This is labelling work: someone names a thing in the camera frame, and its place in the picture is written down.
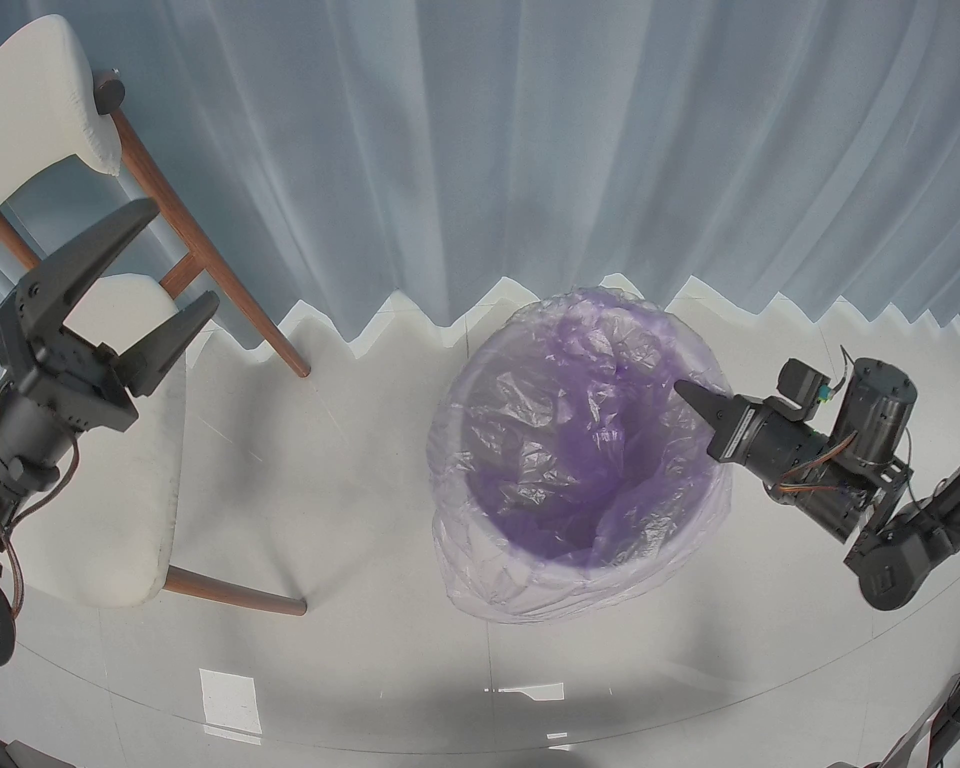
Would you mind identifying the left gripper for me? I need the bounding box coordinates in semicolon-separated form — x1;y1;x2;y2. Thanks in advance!
0;199;221;470

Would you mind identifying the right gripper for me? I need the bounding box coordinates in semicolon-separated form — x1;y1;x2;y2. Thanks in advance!
708;394;876;543

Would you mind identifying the purple plastic bag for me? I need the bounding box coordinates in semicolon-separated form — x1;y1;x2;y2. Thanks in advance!
428;283;735;626

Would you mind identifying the white trash bin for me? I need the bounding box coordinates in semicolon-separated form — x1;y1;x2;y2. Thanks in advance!
431;322;733;603

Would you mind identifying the white cushioned wooden chair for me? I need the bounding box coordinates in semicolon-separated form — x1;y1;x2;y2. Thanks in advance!
0;13;311;618

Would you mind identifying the white curtain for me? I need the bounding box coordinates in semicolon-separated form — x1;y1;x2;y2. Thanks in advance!
0;0;960;355

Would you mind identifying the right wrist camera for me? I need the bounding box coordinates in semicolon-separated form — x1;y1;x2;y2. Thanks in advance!
777;357;833;421

